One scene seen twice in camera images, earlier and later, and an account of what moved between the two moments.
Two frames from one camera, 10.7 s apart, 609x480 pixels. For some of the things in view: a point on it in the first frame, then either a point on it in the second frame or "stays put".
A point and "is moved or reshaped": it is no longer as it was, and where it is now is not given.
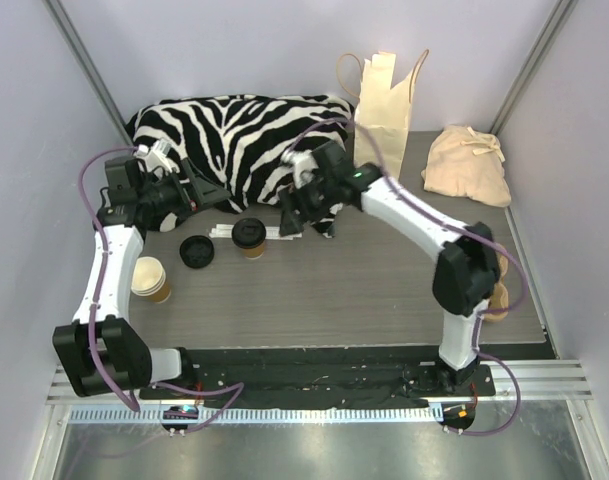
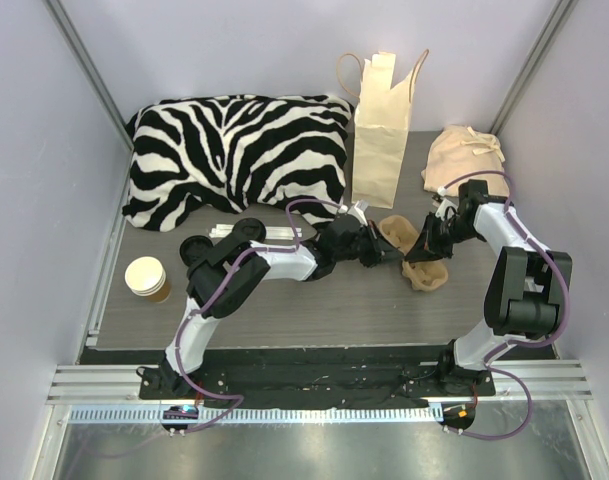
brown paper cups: (149, 279) stays put
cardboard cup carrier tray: (500, 294) is moved or reshaped
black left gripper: (187, 181) -> (372, 241)
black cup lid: (196, 251) stays put
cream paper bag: (384, 112) stays put
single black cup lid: (249, 233) stays put
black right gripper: (298, 206) -> (432, 236)
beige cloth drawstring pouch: (467, 161) stays put
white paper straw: (272, 233) stays put
